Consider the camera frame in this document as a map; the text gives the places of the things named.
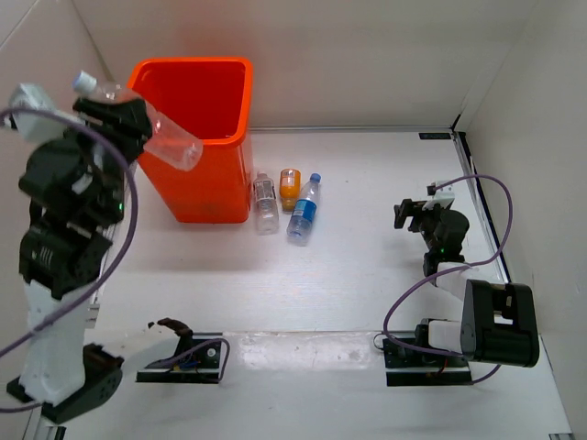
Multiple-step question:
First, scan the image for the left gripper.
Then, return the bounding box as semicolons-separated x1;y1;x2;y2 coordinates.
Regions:
61;93;156;223

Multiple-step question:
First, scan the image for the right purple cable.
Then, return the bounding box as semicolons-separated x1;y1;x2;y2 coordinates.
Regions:
373;172;514;385

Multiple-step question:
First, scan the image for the blue label water bottle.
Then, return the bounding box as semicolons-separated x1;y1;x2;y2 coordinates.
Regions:
286;173;321;246

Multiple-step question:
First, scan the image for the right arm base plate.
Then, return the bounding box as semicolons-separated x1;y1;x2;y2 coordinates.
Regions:
381;336;472;387

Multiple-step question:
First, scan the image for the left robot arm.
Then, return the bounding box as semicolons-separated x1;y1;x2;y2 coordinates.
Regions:
6;98;152;424

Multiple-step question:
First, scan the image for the clear bottle white label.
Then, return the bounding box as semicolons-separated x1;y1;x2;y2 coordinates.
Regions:
253;172;279;235

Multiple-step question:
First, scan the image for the orange plastic bin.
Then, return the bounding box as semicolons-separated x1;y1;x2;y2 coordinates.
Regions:
127;57;253;224

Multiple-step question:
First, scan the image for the clear bottle white cap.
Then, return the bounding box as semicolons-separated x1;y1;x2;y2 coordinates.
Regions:
72;71;203;171

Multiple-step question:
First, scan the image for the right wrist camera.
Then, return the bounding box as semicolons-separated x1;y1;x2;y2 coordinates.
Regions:
423;181;455;211

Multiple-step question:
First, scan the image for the black logo sticker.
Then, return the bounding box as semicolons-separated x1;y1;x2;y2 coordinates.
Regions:
418;132;452;140

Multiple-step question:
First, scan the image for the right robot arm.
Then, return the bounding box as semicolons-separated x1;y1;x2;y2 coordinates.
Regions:
393;199;539;368

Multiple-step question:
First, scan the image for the orange juice bottle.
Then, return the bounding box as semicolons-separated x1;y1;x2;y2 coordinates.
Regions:
279;168;301;212

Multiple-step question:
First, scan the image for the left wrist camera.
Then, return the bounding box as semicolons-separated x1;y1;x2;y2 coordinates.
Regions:
2;82;70;143

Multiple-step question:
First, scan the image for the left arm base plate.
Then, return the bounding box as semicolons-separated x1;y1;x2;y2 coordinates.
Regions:
135;318;231;385

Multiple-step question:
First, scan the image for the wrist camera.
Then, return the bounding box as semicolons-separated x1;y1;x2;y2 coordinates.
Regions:
2;82;70;143
423;181;455;211

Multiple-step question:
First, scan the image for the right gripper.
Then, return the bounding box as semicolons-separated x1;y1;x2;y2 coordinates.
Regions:
394;199;449;253

